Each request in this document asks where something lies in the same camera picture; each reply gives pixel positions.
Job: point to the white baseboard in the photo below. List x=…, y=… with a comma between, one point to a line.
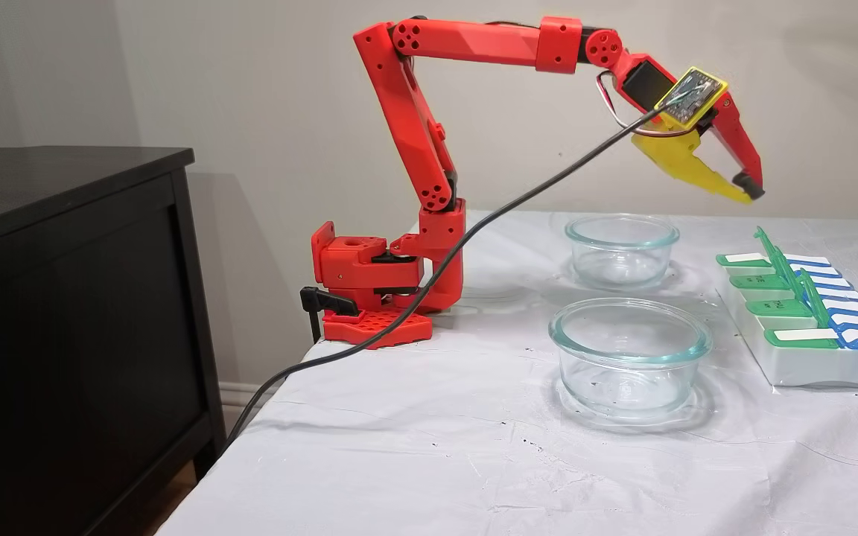
x=243, y=398

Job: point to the white tablecloth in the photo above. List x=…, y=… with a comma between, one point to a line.
x=436, y=461

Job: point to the circuit board camera yellow mount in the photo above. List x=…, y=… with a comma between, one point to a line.
x=693, y=95

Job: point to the weekly pill organizer box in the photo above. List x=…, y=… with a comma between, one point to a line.
x=809, y=368

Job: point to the black wooden cabinet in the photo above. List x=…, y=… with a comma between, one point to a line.
x=64, y=335

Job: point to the clear glass bowl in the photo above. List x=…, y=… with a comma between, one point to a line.
x=652, y=253
x=585, y=350

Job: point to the black table clamp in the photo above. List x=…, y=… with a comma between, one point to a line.
x=325, y=299

